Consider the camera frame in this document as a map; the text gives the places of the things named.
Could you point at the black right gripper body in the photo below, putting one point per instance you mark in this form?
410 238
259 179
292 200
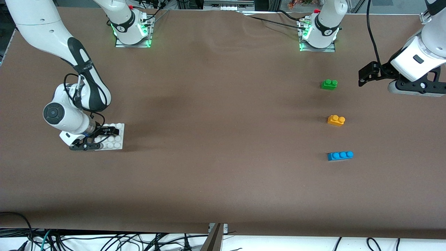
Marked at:
101 131

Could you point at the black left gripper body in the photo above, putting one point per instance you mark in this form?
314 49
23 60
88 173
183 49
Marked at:
386 70

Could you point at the white studded base plate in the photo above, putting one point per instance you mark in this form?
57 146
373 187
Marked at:
116 143

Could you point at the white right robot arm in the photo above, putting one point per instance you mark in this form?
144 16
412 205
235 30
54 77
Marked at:
38 28

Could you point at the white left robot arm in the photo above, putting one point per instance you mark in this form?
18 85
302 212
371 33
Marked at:
414 61

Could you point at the green toy block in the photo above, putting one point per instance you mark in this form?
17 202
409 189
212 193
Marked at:
328 85

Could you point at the yellow toy block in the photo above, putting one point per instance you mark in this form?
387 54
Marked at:
335 121

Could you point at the blue toy block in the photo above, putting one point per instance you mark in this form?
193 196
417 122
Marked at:
339 156

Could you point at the brown table cover sheet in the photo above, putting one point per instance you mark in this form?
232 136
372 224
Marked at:
223 174

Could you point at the white power strip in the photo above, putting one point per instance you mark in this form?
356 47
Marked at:
226 7

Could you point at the aluminium frame corner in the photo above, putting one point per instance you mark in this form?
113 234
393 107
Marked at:
423 18

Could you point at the small metal bracket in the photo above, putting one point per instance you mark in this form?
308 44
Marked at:
224 228

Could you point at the dark metal post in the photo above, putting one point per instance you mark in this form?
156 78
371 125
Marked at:
212 242

